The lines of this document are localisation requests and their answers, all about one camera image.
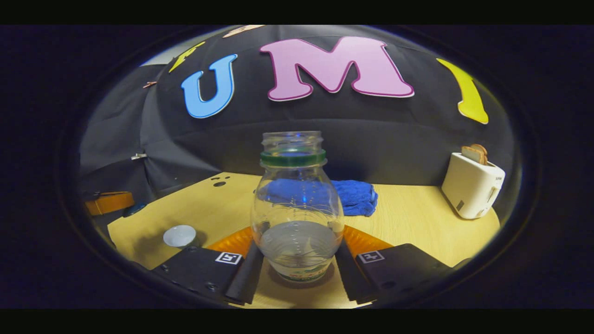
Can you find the blue towel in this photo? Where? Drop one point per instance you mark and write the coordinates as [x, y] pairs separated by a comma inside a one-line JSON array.
[[357, 197]]

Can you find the red backdrop clip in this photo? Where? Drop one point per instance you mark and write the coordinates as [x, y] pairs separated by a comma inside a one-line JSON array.
[[149, 84]]

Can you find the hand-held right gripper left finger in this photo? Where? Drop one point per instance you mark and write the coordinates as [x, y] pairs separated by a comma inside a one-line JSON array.
[[243, 280]]

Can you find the white toaster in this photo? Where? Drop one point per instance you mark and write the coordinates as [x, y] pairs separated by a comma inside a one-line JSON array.
[[468, 190]]

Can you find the clear water bottle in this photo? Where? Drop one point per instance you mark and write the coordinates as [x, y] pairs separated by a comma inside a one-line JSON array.
[[297, 199]]

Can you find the white backdrop clip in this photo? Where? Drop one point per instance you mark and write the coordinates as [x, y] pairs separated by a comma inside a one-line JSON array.
[[138, 157]]

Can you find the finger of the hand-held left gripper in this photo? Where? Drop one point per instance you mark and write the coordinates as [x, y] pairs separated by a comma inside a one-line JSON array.
[[109, 203]]

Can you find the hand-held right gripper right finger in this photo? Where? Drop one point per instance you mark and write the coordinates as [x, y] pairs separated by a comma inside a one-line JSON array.
[[355, 278]]

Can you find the black backdrop cloth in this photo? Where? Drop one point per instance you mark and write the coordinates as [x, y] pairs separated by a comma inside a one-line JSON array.
[[371, 134]]

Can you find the grey teacup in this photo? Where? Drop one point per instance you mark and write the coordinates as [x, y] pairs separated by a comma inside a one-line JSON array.
[[179, 235]]

